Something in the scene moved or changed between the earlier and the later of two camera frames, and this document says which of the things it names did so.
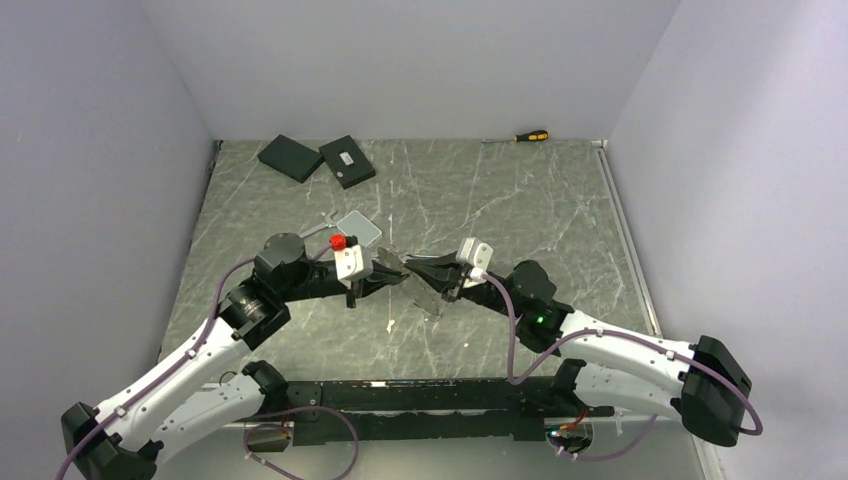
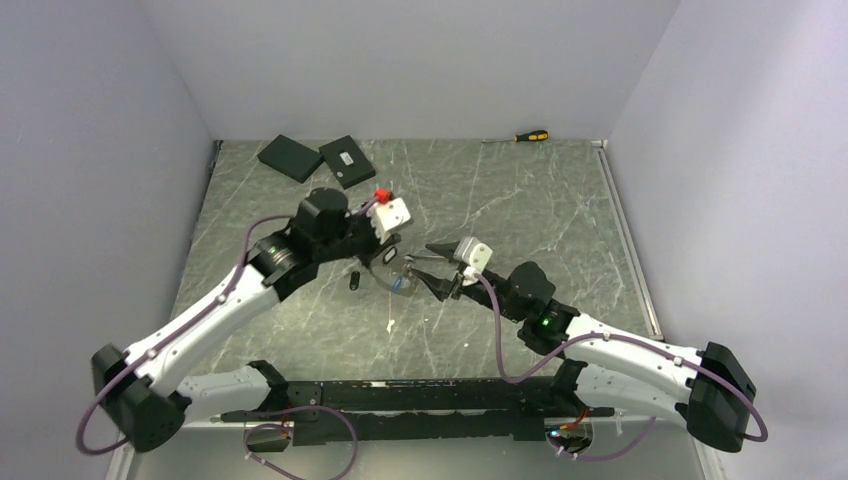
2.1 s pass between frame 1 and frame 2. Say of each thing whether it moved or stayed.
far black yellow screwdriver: stayed
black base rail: stayed
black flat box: stayed
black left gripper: moved
